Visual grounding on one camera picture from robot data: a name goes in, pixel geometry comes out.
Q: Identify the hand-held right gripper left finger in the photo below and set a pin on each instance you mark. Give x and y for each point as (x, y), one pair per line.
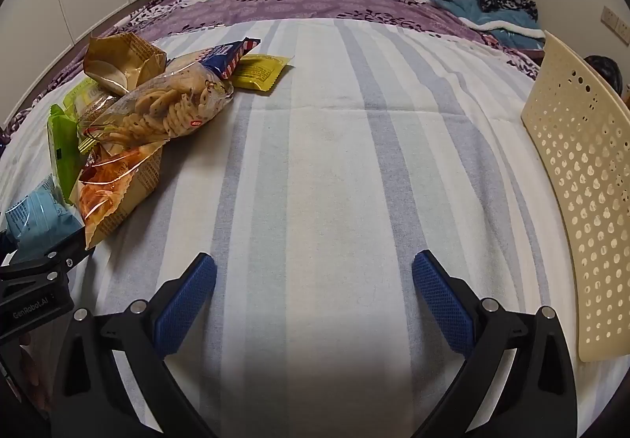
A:
(189, 300)

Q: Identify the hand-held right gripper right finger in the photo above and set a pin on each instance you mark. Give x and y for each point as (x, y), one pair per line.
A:
(440, 300)

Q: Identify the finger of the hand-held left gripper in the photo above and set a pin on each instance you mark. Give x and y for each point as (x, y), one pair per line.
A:
(54, 256)

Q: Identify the light blue snack packet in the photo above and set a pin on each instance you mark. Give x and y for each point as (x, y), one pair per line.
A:
(39, 214)

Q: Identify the orange chips bag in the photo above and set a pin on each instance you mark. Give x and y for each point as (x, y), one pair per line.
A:
(108, 192)

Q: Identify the lime green snack packet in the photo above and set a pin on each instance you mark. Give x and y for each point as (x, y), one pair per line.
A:
(64, 157)

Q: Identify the green orange snack packet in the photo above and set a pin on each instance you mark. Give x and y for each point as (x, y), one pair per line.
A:
(81, 96)

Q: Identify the cream perforated plastic basket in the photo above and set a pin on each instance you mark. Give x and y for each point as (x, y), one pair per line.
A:
(576, 182)

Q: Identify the clear cracker bag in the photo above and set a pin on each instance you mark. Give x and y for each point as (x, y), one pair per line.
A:
(167, 108)

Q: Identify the tan snack bag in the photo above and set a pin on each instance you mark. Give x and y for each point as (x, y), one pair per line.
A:
(123, 54)

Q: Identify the yellow snack packet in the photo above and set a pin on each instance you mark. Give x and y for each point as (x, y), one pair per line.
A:
(258, 71)

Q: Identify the blue red striped snack packet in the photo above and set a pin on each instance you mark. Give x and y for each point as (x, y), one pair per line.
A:
(231, 54)

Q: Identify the person's left hand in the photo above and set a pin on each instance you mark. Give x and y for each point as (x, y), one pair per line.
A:
(34, 374)

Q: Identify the blue fleece blanket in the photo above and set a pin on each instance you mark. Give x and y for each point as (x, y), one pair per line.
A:
(492, 25)

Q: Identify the black backpack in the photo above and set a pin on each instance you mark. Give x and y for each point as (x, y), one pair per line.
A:
(603, 71)

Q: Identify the purple floral bed sheet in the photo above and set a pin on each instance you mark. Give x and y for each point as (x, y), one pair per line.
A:
(295, 7)

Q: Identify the beige wall socket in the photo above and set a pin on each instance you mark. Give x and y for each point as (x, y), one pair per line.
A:
(624, 32)
(610, 17)

